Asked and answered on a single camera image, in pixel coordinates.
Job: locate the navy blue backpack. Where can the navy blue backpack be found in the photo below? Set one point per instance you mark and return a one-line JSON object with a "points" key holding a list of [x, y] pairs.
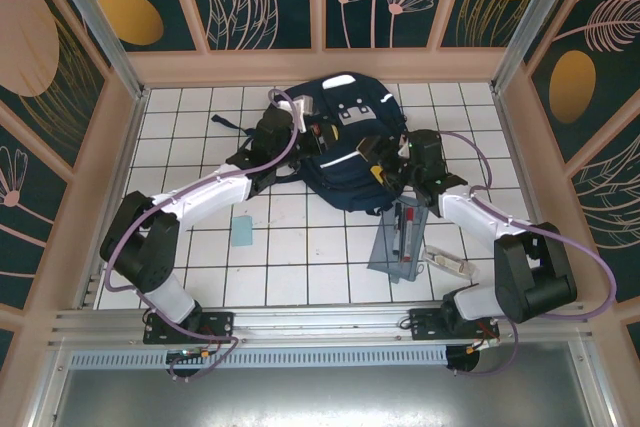
{"points": [[350, 182]]}

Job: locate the grey mesh pencil case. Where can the grey mesh pencil case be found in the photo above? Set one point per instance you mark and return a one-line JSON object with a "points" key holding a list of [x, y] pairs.
{"points": [[385, 254]]}

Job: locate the light blue paper note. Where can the light blue paper note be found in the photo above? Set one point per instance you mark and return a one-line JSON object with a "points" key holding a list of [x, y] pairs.
{"points": [[242, 232]]}

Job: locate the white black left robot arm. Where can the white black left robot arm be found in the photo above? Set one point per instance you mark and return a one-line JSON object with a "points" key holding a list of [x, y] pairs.
{"points": [[205, 194]]}

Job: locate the black pen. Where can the black pen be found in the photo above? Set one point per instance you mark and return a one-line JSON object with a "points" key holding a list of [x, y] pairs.
{"points": [[397, 234]]}

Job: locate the red white marker pen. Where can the red white marker pen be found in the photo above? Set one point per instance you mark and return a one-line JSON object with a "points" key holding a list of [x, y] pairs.
{"points": [[408, 234]]}

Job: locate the grey metal sheet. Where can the grey metal sheet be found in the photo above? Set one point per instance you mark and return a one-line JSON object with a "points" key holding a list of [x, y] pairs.
{"points": [[320, 397]]}

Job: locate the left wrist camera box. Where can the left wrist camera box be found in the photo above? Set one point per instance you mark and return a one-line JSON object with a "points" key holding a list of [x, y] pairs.
{"points": [[306, 107]]}

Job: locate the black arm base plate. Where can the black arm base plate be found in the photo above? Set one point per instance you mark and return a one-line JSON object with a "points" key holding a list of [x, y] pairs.
{"points": [[220, 327], [425, 324]]}

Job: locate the aluminium front mounting rail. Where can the aluminium front mounting rail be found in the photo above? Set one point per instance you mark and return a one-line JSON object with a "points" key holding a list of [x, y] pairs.
{"points": [[320, 319]]}

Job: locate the aluminium frame post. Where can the aluminium frame post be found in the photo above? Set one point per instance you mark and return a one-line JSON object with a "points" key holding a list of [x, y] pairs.
{"points": [[97, 22], [537, 22]]}

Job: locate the wall panel small orange oval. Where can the wall panel small orange oval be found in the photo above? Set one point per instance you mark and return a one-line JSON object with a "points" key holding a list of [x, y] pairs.
{"points": [[130, 17]]}

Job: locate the wall panel orange oval feather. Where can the wall panel orange oval feather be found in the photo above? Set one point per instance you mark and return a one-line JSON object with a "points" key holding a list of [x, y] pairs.
{"points": [[600, 97]]}

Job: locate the wall panel pink leaves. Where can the wall panel pink leaves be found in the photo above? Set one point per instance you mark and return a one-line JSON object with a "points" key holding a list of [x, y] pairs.
{"points": [[610, 217]]}

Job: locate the wall panel beige oval gold lines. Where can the wall panel beige oval gold lines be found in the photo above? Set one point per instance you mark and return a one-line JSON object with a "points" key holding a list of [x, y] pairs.
{"points": [[30, 47]]}

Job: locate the wall panel single pink flower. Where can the wall panel single pink flower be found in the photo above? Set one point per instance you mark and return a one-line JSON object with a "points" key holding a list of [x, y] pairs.
{"points": [[20, 207]]}

